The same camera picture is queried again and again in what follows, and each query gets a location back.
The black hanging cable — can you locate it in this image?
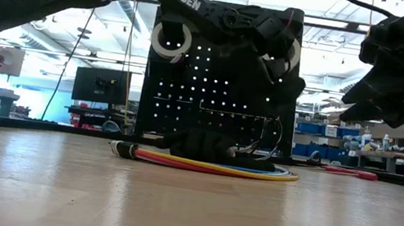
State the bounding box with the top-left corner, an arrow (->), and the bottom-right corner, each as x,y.
39,1 -> 97,127

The yellow hanging cord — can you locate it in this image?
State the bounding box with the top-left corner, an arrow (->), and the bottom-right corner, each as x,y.
114,0 -> 146,127

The black overhead beam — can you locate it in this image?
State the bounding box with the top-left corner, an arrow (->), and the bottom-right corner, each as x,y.
112,0 -> 373,37

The white poster board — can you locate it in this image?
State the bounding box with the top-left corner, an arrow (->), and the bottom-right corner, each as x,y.
0,45 -> 27,79

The white tape roll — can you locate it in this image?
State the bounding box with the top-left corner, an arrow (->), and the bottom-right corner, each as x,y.
147,17 -> 195,63
282,37 -> 305,76

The black glove with grey cuff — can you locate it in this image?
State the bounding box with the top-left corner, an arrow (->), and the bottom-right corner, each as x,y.
218,147 -> 279,174

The blue bin shelving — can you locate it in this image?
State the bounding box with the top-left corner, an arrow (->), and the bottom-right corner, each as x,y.
290,116 -> 363,166

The black peg board stand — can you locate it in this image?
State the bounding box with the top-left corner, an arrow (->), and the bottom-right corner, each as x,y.
133,0 -> 313,161

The red handled screwdriver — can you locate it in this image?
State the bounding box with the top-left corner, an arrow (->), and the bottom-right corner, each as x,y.
319,164 -> 357,177
351,169 -> 380,183

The black monitor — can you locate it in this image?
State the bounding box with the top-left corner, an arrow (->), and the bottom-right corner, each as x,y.
70,64 -> 133,109

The multicolour wire bundle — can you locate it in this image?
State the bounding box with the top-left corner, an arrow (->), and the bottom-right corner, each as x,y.
107,138 -> 302,188

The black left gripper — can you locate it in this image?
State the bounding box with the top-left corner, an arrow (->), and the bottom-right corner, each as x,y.
245,5 -> 317,109

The metal wire hook rack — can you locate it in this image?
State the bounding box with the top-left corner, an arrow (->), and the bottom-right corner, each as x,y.
198,98 -> 282,124

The cluttered wooden table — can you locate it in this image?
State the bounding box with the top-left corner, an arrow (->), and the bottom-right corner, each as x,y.
339,127 -> 404,176

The black work glove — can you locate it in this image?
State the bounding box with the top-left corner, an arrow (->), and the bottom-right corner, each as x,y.
154,122 -> 239,167

